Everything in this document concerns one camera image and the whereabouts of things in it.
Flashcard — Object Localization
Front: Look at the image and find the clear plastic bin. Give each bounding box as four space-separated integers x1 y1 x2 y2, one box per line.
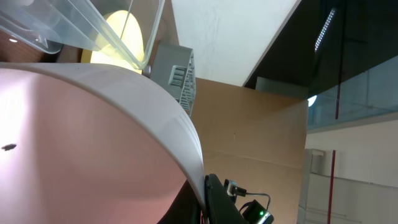
1 0 165 70

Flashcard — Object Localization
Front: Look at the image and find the grey dishwasher rack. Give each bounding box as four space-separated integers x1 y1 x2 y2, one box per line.
150 42 196 116

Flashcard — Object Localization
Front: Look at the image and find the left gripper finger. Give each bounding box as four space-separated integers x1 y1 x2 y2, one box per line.
205 174 248 224

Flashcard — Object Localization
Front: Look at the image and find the pink bowl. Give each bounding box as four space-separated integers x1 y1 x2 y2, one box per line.
1 63 206 223

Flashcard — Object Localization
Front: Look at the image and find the yellow plate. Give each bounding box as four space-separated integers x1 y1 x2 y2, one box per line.
81 10 144 74

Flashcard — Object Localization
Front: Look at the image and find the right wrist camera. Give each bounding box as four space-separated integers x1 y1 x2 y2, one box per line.
223 179 275 224

